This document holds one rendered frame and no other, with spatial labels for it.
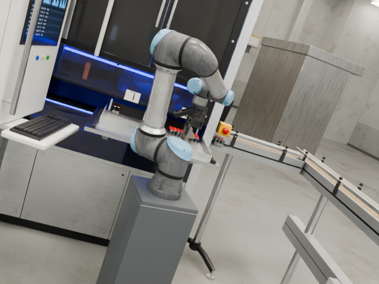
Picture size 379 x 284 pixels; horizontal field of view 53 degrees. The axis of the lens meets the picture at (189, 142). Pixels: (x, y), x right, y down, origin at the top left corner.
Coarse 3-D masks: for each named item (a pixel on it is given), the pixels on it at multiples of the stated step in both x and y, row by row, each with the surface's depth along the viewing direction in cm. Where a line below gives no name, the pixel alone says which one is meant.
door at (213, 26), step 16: (192, 0) 212; (208, 0) 213; (224, 0) 214; (240, 0) 215; (176, 16) 213; (192, 16) 214; (208, 16) 215; (224, 16) 216; (192, 32) 217; (208, 32) 217; (224, 32) 218; (224, 48) 221
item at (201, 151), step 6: (192, 144) 220; (198, 144) 225; (204, 144) 221; (192, 150) 195; (198, 150) 211; (204, 150) 216; (192, 156) 196; (198, 156) 197; (204, 156) 197; (210, 156) 197
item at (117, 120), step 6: (102, 114) 206; (108, 114) 220; (114, 114) 225; (120, 114) 230; (102, 120) 198; (108, 120) 198; (114, 120) 213; (120, 120) 217; (126, 120) 222; (132, 120) 227; (138, 120) 232; (114, 126) 199; (120, 126) 200; (126, 126) 200; (132, 126) 200; (132, 132) 201
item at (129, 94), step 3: (126, 90) 220; (129, 90) 221; (126, 93) 221; (129, 93) 221; (132, 93) 221; (135, 93) 221; (138, 93) 222; (126, 96) 221; (129, 96) 222; (132, 96) 222; (135, 96) 222; (138, 96) 222; (126, 99) 222; (129, 99) 222; (132, 99) 222; (135, 99) 222; (138, 99) 223; (135, 102) 223
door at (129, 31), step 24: (96, 0) 206; (120, 0) 208; (144, 0) 209; (168, 0) 210; (72, 24) 208; (96, 24) 210; (120, 24) 211; (144, 24) 212; (120, 48) 215; (144, 48) 216
